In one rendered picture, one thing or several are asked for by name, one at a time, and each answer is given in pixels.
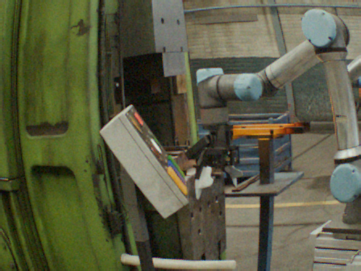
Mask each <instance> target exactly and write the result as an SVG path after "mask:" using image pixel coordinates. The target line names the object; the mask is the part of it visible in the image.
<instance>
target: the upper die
mask: <svg viewBox="0 0 361 271"><path fill-rule="evenodd" d="M122 61H123V63H122V67H123V81H124V82H128V81H137V80H146V79H147V78H154V77H170V76H176V75H183V74H186V67H185V53H184V52H166V53H156V54H149V55H142V56H137V57H129V58H124V59H122Z"/></svg>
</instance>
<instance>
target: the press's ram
mask: <svg viewBox="0 0 361 271"><path fill-rule="evenodd" d="M121 1H122V4H121V6H122V9H121V11H122V58H123V59H124V58H129V57H137V56H142V55H149V54H156V53H166V52H189V47H188V39H187V32H186V26H185V14H184V8H183V2H182V0H121Z"/></svg>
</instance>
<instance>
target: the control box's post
mask: <svg viewBox="0 0 361 271"><path fill-rule="evenodd" d="M127 208H128V214H129V215H130V221H131V226H132V232H133V236H134V238H135V246H136V248H137V251H138V256H139V261H140V266H141V271H155V266H154V263H153V260H152V255H151V246H150V244H149V235H148V230H147V223H146V217H145V215H144V209H143V202H142V203H140V204H139V205H132V204H127Z"/></svg>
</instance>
